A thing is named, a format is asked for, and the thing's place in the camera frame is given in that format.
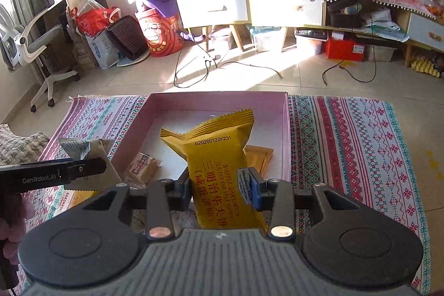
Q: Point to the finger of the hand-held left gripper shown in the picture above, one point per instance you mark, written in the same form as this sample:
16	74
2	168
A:
88	167

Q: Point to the yellow egg tray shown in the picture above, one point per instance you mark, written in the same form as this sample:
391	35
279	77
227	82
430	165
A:
426	66

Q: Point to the clear plastic storage box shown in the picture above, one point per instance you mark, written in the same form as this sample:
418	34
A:
267	39

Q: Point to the small translucent storage box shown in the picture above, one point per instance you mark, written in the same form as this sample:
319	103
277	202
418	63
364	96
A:
221	38

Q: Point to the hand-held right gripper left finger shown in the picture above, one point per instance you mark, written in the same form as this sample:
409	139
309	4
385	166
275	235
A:
183	193

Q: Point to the wooden bedside cabinet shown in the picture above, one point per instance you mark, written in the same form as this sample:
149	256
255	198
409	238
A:
288	4

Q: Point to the red plastic bag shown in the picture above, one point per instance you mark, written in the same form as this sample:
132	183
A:
93	20

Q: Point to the small beige snack packet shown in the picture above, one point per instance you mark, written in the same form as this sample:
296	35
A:
142	167

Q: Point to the red cardboard box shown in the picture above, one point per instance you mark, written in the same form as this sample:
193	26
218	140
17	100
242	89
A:
343	48

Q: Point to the patterned woven mat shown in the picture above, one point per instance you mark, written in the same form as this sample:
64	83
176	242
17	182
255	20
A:
347	143

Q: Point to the clear plastic bag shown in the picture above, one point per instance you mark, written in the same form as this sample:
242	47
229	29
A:
91	4

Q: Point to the yellow wafer snack packet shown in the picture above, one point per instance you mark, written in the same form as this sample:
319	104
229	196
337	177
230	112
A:
215	157

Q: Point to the white office chair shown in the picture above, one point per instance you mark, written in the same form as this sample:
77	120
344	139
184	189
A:
31	46

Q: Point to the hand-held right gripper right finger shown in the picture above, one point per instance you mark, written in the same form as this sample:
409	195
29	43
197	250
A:
256	190

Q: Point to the low wooden cabinet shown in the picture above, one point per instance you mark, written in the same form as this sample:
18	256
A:
423	29

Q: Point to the pink cardboard box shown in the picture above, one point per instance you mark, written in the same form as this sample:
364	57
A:
208	101

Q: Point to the grey knitted blanket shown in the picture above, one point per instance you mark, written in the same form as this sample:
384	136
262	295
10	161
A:
20	147

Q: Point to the dark ribbed tray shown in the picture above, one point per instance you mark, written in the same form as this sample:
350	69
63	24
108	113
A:
126	37

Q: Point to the red cartoon bucket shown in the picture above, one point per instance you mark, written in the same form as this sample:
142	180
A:
161	36

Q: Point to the flat orange snack packet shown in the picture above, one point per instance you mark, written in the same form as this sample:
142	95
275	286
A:
258	160

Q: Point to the white paper bag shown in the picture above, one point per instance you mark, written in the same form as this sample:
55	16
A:
102	49

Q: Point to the white snack packet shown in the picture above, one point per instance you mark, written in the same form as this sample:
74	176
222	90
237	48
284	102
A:
100	152

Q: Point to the black box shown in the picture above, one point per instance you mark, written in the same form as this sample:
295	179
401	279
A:
345	18

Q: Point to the white storage box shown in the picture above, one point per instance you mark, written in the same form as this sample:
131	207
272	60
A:
310	44

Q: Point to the person's left hand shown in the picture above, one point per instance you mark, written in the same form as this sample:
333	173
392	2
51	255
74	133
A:
17	219

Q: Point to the loose paper pile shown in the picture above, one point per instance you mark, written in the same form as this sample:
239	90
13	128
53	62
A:
385	25

